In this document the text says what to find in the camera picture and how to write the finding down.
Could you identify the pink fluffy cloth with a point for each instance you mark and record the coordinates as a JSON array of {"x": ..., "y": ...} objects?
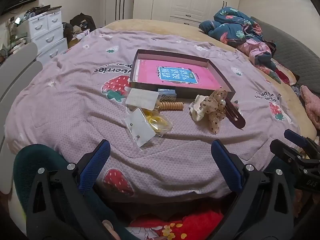
[{"x": 311, "y": 102}]

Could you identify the pink floral cloth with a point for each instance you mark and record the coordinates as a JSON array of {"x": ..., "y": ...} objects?
[{"x": 257, "y": 50}]

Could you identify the grey quilted headboard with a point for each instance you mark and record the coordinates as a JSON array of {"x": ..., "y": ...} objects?
[{"x": 295, "y": 50}]

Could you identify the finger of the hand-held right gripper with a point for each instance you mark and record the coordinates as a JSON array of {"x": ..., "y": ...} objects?
[
  {"x": 296, "y": 135},
  {"x": 282, "y": 150}
]

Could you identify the white hair claw clip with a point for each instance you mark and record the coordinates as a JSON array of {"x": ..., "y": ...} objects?
[{"x": 197, "y": 110}]

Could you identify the dark blue floral quilt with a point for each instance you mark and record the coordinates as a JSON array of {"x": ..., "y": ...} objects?
[{"x": 225, "y": 27}]

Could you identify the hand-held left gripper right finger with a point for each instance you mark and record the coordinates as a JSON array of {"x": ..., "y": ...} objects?
[{"x": 226, "y": 165}]

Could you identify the cluttered side desk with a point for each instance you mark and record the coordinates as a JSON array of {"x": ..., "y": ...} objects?
[{"x": 12, "y": 42}]

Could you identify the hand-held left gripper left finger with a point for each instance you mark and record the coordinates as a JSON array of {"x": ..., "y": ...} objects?
[{"x": 96, "y": 161}]

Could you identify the white earring stud card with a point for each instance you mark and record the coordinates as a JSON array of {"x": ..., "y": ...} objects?
[{"x": 140, "y": 127}]

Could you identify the polka dot pearl bow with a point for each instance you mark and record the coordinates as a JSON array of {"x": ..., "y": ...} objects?
[{"x": 216, "y": 112}]

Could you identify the white wardrobe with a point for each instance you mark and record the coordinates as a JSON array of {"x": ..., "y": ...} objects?
[{"x": 175, "y": 0}]

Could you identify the red floral garment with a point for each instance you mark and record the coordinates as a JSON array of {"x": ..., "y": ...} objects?
[{"x": 175, "y": 225}]

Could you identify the shallow brown cardboard box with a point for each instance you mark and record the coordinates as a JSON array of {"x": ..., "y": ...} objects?
[{"x": 185, "y": 92}]

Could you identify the person's right forearm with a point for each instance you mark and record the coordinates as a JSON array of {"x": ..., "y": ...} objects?
[{"x": 303, "y": 202}]

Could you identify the white door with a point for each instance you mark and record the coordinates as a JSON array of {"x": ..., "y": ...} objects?
[{"x": 111, "y": 5}]

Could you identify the dark green garment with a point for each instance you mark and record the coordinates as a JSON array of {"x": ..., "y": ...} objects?
[{"x": 32, "y": 155}]

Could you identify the small blue box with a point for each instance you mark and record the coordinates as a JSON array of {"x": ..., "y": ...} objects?
[{"x": 167, "y": 95}]

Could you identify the pile of clothes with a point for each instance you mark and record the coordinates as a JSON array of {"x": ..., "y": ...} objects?
[{"x": 72, "y": 33}]

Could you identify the clear-wrapped white jewelry card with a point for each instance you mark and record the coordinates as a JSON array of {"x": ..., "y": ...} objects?
[{"x": 141, "y": 99}]

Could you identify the pink book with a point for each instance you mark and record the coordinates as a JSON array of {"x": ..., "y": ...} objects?
[{"x": 150, "y": 72}]

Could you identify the white drawer cabinet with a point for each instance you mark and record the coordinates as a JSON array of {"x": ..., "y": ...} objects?
[{"x": 45, "y": 37}]

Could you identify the dark bag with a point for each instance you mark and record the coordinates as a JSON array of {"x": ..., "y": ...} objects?
[{"x": 82, "y": 21}]

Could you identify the dark red hair clip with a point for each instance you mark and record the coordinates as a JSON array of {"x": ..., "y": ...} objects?
[{"x": 237, "y": 118}]

